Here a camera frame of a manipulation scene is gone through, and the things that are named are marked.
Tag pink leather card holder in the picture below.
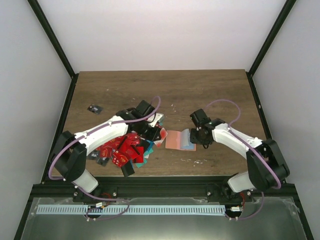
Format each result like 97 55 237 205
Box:
165 128 196 152

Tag white red circle card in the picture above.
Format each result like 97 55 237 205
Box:
153 127 168 147

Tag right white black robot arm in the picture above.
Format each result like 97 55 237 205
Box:
190 108 290 202

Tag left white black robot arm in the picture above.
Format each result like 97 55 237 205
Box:
47 100 162 202

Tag red card left pile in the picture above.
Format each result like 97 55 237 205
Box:
97 133 140 160

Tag teal card front pile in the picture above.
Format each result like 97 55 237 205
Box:
132 148 154 168

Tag black VIP card far left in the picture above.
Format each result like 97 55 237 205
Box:
87 104 103 115

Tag red VIP card front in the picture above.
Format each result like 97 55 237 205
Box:
111 150 131 168

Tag black card at front edge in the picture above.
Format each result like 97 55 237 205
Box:
120 161 135 178

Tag black card low left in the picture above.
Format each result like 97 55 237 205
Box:
96 157 109 167

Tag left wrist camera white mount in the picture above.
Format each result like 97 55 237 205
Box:
148 113 165 127

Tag black aluminium frame rail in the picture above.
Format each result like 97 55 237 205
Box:
32 174 296 201

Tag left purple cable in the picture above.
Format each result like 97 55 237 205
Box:
48 95 162 222

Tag light blue slotted cable duct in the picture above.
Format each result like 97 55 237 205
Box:
36 204 226 216

